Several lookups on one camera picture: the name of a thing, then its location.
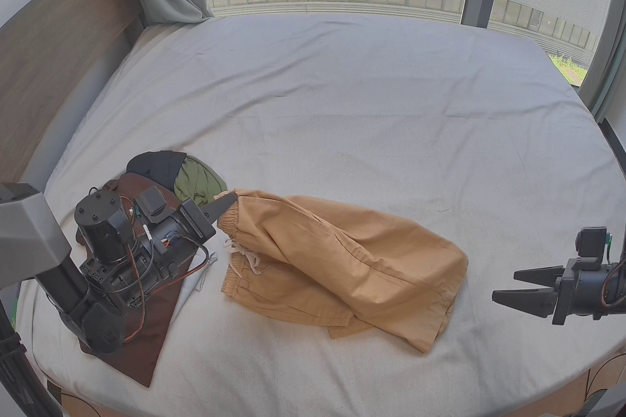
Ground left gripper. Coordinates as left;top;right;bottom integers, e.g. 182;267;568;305
141;198;217;258

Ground green garment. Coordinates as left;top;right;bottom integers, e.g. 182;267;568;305
173;155;228;206

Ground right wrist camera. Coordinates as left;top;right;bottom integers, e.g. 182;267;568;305
573;226;613;270

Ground brown garment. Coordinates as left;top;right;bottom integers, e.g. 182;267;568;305
78;173;208;389

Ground black garment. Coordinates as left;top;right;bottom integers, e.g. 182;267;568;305
126;150;189;191

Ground tan shorts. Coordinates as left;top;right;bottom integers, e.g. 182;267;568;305
215;188;469;354

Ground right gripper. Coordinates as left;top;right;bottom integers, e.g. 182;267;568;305
492;258;609;326

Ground bed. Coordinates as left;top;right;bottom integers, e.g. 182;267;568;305
0;0;626;417

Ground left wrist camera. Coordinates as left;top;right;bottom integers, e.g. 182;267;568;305
133;188;169;225

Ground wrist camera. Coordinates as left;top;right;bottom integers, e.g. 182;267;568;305
133;188;169;225
573;226;613;270

